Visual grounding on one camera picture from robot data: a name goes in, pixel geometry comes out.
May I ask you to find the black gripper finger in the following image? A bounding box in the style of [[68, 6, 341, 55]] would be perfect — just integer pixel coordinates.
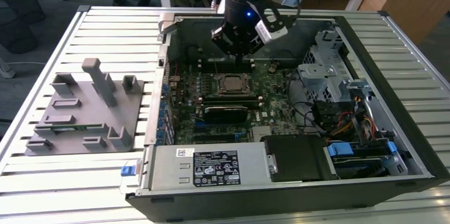
[[210, 27, 240, 63], [240, 33, 264, 63]]

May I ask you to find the metal socket cover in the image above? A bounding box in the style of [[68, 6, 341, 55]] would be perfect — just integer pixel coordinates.
[[216, 74, 255, 95]]

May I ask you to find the silver CPU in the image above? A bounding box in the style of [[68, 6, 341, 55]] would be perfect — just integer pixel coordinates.
[[223, 75, 248, 91]]

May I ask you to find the black RAM slot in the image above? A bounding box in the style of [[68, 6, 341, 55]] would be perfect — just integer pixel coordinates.
[[202, 96, 263, 101], [198, 59, 256, 63], [198, 67, 256, 73], [202, 104, 263, 109], [198, 64, 256, 69], [202, 99, 263, 103], [202, 102, 263, 106], [198, 62, 256, 66]]

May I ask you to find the green motherboard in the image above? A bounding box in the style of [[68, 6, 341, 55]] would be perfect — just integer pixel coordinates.
[[167, 60, 299, 146]]

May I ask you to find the silver drive cage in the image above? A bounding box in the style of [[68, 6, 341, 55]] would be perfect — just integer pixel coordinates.
[[296, 30, 374, 103]]

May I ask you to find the black graphics card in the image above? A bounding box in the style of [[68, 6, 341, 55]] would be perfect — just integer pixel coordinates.
[[202, 105, 248, 124]]

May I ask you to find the silver chipset heat sink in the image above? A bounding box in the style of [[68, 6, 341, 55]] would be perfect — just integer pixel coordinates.
[[251, 126, 274, 142]]

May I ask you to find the black expansion slot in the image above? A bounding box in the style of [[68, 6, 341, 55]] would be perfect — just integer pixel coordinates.
[[194, 134, 242, 142]]

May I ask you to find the blue disk carrier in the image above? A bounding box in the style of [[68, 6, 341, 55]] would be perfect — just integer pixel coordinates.
[[326, 141, 354, 160]]

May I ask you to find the grey parts rack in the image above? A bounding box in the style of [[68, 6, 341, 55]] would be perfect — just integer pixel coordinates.
[[24, 57, 147, 158]]

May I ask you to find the wooden cabinet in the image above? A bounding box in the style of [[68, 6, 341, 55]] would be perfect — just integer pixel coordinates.
[[358, 0, 450, 46]]

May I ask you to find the green RAM stick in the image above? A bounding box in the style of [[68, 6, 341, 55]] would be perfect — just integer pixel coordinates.
[[51, 124, 106, 131]]

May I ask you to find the silver power supply unit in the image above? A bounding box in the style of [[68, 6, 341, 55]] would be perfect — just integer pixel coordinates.
[[135, 141, 280, 197]]

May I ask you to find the black hard disk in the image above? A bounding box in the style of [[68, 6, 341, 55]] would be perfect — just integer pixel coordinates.
[[333, 158, 390, 179]]

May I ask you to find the blue drive latch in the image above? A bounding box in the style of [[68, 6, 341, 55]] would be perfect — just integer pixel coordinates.
[[386, 141, 399, 162]]

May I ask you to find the blue case latch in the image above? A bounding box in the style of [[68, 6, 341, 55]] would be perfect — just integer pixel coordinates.
[[120, 164, 138, 178]]

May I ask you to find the black mesh waste bin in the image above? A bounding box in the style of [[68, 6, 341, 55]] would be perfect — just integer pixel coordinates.
[[0, 0, 47, 23], [0, 6, 39, 55]]

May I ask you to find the black PC case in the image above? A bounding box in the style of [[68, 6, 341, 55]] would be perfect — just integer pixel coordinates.
[[124, 10, 450, 223]]

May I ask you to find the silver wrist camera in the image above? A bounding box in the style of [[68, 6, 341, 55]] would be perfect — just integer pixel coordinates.
[[255, 10, 290, 45]]

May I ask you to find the black data wire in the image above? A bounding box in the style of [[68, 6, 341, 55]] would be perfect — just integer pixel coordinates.
[[286, 70, 326, 137]]

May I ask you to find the coloured power wire bundle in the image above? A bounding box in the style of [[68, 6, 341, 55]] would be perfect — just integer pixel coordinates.
[[325, 112, 375, 140]]

